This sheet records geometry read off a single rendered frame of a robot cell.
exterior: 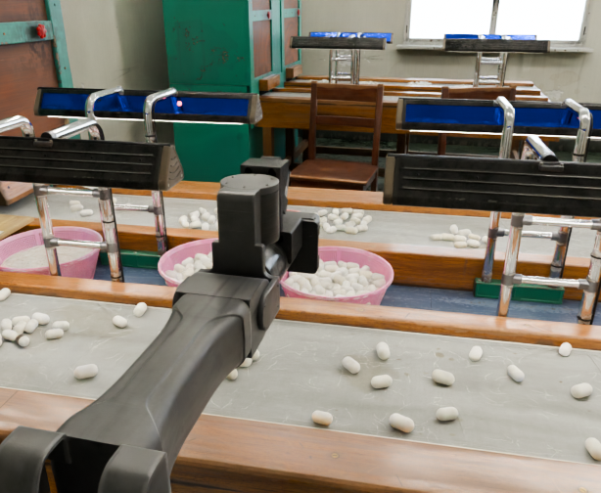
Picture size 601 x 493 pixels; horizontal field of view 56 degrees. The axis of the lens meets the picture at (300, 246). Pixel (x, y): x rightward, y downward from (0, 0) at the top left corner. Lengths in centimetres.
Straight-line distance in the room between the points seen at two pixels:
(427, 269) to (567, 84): 467
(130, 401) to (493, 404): 71
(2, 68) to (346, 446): 150
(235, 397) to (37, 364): 37
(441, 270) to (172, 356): 108
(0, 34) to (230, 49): 198
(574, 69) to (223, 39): 345
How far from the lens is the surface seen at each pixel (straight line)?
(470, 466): 83
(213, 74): 374
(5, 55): 195
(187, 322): 45
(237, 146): 377
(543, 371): 109
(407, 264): 142
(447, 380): 99
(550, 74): 593
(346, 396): 95
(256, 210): 52
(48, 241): 136
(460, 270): 143
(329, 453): 82
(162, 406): 37
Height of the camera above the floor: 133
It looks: 23 degrees down
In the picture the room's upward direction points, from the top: straight up
